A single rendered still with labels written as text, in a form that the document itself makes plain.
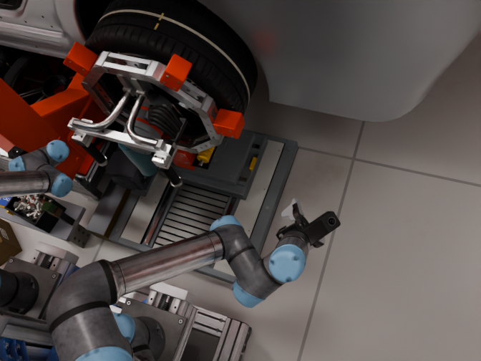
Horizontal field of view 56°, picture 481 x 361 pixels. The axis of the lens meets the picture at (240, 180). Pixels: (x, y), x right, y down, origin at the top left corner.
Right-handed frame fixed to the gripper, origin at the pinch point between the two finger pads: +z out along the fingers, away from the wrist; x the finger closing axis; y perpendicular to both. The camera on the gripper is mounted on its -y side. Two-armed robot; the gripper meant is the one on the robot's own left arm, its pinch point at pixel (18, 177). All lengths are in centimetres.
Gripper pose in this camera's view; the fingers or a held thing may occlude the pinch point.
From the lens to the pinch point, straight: 198.2
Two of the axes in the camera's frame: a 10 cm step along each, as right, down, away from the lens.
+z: -6.8, 3.1, 6.6
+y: 6.7, 6.4, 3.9
